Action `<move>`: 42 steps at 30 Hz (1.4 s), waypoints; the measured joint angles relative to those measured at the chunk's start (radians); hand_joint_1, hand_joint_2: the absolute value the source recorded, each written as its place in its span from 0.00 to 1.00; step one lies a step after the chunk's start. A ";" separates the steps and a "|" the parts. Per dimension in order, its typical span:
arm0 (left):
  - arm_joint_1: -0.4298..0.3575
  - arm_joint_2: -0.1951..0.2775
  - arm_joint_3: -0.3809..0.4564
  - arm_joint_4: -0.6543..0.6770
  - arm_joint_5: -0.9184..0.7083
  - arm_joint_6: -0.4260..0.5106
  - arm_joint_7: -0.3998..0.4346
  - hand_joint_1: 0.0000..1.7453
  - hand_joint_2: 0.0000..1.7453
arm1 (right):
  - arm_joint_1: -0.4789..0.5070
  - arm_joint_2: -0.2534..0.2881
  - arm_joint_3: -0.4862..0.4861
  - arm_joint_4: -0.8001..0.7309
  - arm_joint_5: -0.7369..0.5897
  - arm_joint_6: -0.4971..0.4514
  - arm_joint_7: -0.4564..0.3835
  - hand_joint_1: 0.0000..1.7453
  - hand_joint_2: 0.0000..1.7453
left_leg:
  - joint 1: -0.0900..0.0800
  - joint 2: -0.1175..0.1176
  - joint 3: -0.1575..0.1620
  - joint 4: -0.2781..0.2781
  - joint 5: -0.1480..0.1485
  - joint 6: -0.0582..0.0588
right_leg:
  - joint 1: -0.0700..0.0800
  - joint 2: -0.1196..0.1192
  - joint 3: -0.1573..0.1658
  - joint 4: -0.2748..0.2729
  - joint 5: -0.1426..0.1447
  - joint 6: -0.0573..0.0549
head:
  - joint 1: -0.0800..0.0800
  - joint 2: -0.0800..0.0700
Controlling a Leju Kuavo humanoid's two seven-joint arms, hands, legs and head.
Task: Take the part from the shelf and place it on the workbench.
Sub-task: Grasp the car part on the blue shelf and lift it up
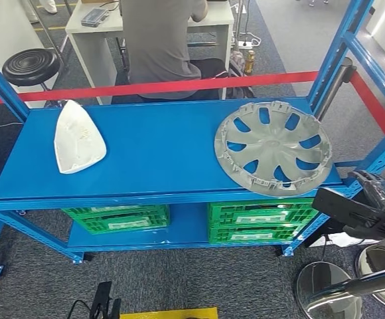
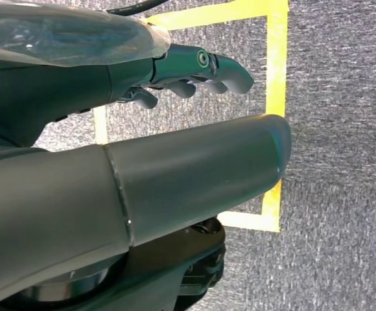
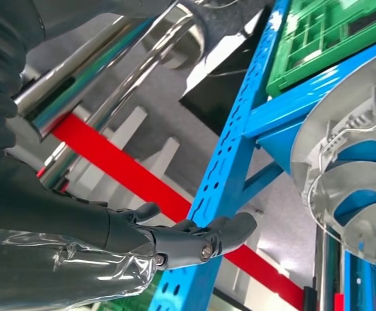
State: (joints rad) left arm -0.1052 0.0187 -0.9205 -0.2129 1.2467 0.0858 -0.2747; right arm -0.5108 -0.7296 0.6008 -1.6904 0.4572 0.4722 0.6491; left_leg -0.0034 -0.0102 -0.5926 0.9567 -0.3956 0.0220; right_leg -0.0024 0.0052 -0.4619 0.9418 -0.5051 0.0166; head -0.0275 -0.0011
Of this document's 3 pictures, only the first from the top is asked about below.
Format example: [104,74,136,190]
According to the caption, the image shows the grey plastic wheel hubcap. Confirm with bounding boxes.
[214,100,334,197]

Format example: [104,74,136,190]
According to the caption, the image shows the white mirror shell part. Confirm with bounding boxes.
[53,99,107,175]

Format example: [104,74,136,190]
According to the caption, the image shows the chrome stanchion base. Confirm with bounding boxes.
[355,244,385,311]

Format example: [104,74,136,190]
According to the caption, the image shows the yellow floor tape square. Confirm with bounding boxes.
[119,306,219,319]

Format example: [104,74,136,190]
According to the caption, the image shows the white flat board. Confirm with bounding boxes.
[309,232,379,249]

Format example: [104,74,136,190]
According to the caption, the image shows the long blue steel rack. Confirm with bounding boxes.
[0,0,385,265]

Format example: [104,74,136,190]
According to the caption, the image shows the amber drink bottle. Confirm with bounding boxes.
[244,49,256,75]

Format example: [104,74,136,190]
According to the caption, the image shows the long red barrier belt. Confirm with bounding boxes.
[0,71,319,106]

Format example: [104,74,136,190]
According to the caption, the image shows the grey patterned bag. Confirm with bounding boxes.
[227,51,256,100]

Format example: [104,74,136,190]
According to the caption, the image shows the white power strip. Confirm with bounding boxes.
[237,37,262,50]

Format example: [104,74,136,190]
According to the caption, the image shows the black round stool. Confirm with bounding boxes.
[1,48,61,106]

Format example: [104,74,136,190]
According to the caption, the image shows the clear plastic parts case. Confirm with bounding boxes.
[80,7,110,28]

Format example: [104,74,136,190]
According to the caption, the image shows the white cabinet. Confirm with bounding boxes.
[0,0,60,109]

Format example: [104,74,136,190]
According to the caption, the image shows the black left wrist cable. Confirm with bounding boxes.
[67,300,92,319]

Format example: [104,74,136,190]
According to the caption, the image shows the thin black cable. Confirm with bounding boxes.
[320,233,329,261]

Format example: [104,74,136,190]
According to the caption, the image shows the chrome stanchion with post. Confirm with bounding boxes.
[295,262,385,319]

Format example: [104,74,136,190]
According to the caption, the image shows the dark metal stanchion post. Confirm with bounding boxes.
[315,57,357,122]

